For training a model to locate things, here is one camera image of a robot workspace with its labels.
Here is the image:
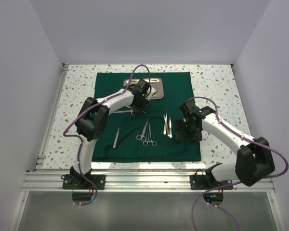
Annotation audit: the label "dark green surgical cloth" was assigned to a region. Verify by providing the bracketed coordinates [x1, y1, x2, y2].
[92, 72, 201, 163]

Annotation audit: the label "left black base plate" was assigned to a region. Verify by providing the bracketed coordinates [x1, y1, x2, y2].
[60, 174, 106, 190]

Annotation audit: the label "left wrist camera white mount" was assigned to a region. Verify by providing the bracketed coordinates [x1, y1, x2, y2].
[147, 87, 157, 100]

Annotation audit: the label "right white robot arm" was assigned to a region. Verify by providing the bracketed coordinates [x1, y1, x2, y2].
[175, 101, 275, 189]

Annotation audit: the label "steel tweezers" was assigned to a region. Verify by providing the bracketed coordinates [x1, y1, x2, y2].
[163, 113, 169, 135]
[167, 116, 172, 139]

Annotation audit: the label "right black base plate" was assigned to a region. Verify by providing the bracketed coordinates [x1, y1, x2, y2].
[189, 169, 233, 190]

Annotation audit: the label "steel surgical scissors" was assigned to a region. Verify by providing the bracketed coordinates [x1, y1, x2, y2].
[136, 120, 148, 141]

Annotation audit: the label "aluminium mounting rail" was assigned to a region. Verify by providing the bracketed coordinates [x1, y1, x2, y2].
[21, 168, 275, 193]

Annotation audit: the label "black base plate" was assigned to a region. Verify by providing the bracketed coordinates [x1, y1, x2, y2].
[189, 169, 233, 190]
[60, 174, 106, 190]

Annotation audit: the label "stainless steel instrument tray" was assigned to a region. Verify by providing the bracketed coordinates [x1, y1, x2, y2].
[123, 77, 165, 101]

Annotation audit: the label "steel scalpel handle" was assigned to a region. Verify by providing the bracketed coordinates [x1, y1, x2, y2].
[113, 128, 120, 149]

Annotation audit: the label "steel forceps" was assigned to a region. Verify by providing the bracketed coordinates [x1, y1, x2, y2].
[143, 123, 157, 147]

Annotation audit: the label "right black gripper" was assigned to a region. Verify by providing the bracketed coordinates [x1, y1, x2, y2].
[175, 119, 202, 145]

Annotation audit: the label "small steel scissors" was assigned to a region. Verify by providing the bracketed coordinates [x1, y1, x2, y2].
[113, 109, 146, 115]

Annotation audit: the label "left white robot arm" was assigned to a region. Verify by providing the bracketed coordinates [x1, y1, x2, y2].
[63, 79, 157, 189]

